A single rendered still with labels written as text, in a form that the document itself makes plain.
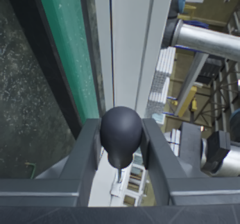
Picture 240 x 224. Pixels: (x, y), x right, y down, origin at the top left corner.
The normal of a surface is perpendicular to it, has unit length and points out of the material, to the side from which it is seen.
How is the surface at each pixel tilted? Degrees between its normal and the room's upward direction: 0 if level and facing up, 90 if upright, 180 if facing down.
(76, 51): 0
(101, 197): 90
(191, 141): 90
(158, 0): 90
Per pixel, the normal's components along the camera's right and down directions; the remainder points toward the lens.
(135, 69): -0.29, 0.77
